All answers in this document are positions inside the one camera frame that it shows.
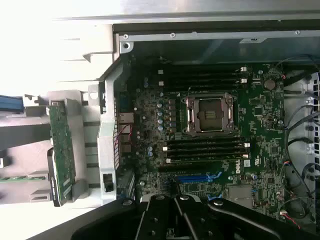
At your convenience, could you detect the blue expansion slot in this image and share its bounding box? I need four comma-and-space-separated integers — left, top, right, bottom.
174, 172, 222, 184

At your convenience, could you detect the open black PC case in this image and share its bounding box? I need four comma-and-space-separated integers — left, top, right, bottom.
97, 22, 320, 237

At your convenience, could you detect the black long expansion slot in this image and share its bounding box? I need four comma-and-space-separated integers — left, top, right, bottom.
158, 163, 224, 174

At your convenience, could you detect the green motherboard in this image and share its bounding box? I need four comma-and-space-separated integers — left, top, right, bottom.
116, 56, 288, 221

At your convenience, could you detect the grey plastic parts rack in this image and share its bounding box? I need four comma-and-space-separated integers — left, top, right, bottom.
0, 88, 102, 210

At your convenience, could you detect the metal CPU socket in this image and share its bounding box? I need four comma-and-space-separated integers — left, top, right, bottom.
181, 91, 239, 138

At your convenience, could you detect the hard disk in blue caddy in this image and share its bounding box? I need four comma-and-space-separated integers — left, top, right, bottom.
0, 94, 25, 115

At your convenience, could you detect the black internal wire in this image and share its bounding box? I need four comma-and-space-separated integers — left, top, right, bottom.
276, 55, 320, 78
286, 136, 317, 201

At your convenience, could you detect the red and black wire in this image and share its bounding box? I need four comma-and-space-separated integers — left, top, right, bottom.
113, 123, 133, 152

